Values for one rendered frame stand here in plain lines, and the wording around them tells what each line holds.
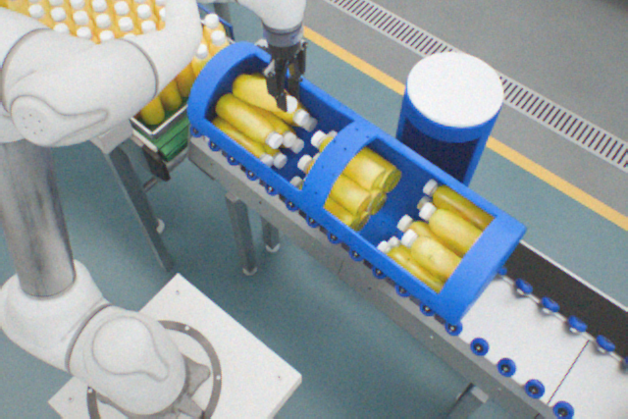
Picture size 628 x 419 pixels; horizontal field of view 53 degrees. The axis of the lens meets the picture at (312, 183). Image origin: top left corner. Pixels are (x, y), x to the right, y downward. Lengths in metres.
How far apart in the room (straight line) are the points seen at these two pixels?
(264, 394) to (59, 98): 0.84
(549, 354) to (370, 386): 1.00
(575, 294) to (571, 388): 1.03
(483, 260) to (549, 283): 1.28
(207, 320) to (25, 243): 0.50
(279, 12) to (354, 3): 2.34
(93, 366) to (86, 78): 0.59
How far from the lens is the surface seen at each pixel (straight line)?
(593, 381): 1.70
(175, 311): 1.52
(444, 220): 1.49
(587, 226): 3.00
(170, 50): 0.96
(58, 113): 0.82
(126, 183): 2.11
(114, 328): 1.23
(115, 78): 0.86
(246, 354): 1.45
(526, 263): 2.65
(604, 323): 2.66
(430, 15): 3.59
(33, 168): 1.06
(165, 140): 1.94
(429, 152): 2.38
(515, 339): 1.66
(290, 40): 1.35
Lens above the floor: 2.44
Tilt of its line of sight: 59 degrees down
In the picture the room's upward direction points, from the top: straight up
